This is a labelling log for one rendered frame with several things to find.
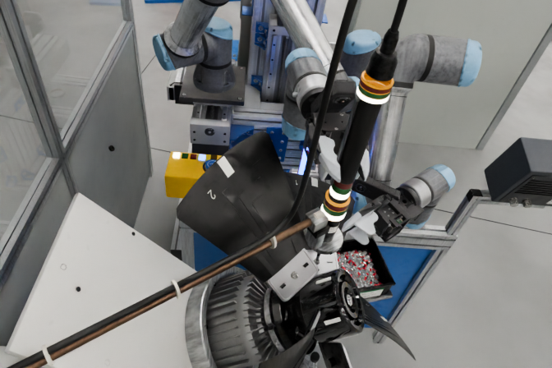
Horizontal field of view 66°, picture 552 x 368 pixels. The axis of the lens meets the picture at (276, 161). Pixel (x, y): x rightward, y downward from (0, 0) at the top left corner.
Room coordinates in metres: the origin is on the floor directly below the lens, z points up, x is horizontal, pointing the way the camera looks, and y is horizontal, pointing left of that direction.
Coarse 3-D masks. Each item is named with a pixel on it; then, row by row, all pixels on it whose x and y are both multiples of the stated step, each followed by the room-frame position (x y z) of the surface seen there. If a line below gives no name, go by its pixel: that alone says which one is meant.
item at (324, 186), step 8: (288, 176) 0.72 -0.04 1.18; (296, 176) 0.73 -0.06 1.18; (288, 184) 0.69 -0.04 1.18; (320, 184) 0.73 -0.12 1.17; (328, 184) 0.74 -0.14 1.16; (296, 192) 0.67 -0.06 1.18; (304, 192) 0.68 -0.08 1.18; (312, 192) 0.69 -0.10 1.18; (320, 192) 0.69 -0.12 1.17; (304, 200) 0.65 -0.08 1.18; (312, 200) 0.66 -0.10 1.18; (320, 200) 0.66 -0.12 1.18; (352, 200) 0.71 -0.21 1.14; (304, 208) 0.63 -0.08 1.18; (312, 208) 0.63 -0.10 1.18; (320, 208) 0.64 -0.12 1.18; (352, 208) 0.68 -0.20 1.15; (304, 216) 0.60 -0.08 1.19; (344, 216) 0.63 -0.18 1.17; (304, 232) 0.56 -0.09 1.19; (344, 232) 0.58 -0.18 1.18
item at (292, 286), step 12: (300, 252) 0.44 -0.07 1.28; (288, 264) 0.42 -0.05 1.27; (300, 264) 0.43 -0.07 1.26; (312, 264) 0.44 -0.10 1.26; (276, 276) 0.40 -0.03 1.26; (288, 276) 0.41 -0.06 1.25; (300, 276) 0.42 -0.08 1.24; (312, 276) 0.42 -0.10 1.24; (276, 288) 0.39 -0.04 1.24; (288, 288) 0.39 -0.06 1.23; (300, 288) 0.40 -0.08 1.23
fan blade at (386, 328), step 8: (368, 312) 0.49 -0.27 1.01; (376, 312) 0.53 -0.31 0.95; (368, 320) 0.43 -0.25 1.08; (376, 320) 0.46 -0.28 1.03; (376, 328) 0.42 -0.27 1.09; (384, 328) 0.45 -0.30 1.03; (392, 328) 0.49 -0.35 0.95; (392, 336) 0.43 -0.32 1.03; (400, 344) 0.42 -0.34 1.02; (408, 352) 0.42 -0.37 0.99
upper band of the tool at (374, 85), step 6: (366, 78) 0.51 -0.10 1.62; (372, 78) 0.51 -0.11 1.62; (360, 84) 0.48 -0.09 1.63; (366, 84) 0.47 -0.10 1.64; (372, 84) 0.51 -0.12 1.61; (378, 84) 0.51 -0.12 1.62; (384, 84) 0.50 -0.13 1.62; (390, 84) 0.48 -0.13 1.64; (366, 90) 0.47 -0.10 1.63; (366, 96) 0.47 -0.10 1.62
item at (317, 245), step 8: (312, 216) 0.46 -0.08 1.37; (312, 224) 0.44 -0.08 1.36; (320, 224) 0.45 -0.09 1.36; (312, 232) 0.45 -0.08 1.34; (320, 232) 0.44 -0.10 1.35; (336, 232) 0.50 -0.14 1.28; (312, 240) 0.46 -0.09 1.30; (320, 240) 0.46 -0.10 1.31; (336, 240) 0.48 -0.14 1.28; (312, 248) 0.46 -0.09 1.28; (320, 248) 0.46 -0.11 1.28; (328, 248) 0.46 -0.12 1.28; (336, 248) 0.46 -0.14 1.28
